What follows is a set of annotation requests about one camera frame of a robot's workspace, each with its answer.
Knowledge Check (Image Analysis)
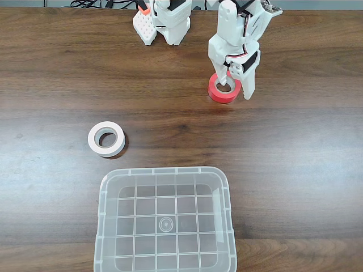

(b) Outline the red tape roll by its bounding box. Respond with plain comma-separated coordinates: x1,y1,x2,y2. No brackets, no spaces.
207,72,242,104

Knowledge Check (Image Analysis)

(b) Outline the clear plastic storage box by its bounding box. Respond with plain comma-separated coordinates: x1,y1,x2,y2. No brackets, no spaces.
93,166,238,272

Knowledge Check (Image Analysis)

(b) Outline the white tape roll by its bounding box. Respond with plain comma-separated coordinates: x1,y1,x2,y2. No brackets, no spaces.
87,121,126,158

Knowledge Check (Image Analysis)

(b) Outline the white servo cable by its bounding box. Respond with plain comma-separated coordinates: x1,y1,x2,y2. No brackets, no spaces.
225,12,260,62

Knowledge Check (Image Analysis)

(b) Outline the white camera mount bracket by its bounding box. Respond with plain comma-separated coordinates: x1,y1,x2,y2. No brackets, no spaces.
245,8,269,44

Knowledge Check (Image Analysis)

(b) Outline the small gripper camera module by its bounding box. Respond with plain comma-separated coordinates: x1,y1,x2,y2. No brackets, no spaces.
262,0,284,15

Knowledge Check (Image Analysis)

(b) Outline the black cable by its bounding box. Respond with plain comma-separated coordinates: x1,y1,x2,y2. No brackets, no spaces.
103,0,137,9
70,0,102,9

